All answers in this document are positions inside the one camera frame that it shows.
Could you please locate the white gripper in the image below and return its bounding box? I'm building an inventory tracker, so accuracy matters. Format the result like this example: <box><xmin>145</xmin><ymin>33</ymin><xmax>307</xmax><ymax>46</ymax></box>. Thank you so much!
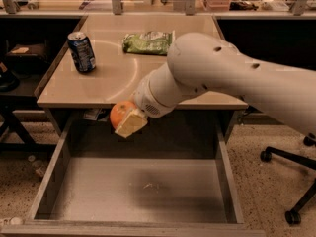
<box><xmin>115</xmin><ymin>76</ymin><xmax>174</xmax><ymax>138</ymax></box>

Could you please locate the orange fruit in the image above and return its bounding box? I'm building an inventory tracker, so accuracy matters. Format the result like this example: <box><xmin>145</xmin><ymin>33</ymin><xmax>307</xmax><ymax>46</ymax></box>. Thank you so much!
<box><xmin>110</xmin><ymin>101</ymin><xmax>136</xmax><ymax>128</ymax></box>

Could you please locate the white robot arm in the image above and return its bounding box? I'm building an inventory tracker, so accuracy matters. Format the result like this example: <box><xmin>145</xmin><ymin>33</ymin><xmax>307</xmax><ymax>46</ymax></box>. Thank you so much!
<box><xmin>116</xmin><ymin>33</ymin><xmax>316</xmax><ymax>140</ymax></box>

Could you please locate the paper tag under counter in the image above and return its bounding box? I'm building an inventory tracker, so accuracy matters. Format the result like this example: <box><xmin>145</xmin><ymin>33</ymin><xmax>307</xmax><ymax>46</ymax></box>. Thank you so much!
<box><xmin>83</xmin><ymin>109</ymin><xmax>109</xmax><ymax>122</ymax></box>

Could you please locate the beige counter cabinet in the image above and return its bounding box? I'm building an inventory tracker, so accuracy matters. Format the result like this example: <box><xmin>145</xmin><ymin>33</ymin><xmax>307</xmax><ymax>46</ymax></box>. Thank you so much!
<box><xmin>34</xmin><ymin>14</ymin><xmax>251</xmax><ymax>143</ymax></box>

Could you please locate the open grey drawer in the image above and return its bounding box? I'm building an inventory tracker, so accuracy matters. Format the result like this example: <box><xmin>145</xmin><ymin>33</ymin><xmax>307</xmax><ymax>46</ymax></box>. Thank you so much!
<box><xmin>2</xmin><ymin>111</ymin><xmax>266</xmax><ymax>237</ymax></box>

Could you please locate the green chip bag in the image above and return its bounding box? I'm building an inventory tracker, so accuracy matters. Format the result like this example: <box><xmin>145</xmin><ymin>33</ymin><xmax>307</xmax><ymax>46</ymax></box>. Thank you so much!
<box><xmin>122</xmin><ymin>31</ymin><xmax>175</xmax><ymax>55</ymax></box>

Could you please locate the blue soda can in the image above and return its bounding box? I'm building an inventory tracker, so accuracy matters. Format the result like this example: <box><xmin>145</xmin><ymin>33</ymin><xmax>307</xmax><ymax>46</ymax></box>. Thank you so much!
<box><xmin>67</xmin><ymin>32</ymin><xmax>96</xmax><ymax>73</ymax></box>

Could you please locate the black stand left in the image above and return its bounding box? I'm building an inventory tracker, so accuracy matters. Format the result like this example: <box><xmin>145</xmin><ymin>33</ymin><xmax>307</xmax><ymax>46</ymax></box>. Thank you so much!
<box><xmin>0</xmin><ymin>39</ymin><xmax>57</xmax><ymax>154</ymax></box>

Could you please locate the black office chair base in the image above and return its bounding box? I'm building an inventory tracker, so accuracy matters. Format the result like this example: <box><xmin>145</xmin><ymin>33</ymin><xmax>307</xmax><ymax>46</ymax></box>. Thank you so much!
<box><xmin>257</xmin><ymin>134</ymin><xmax>316</xmax><ymax>228</ymax></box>

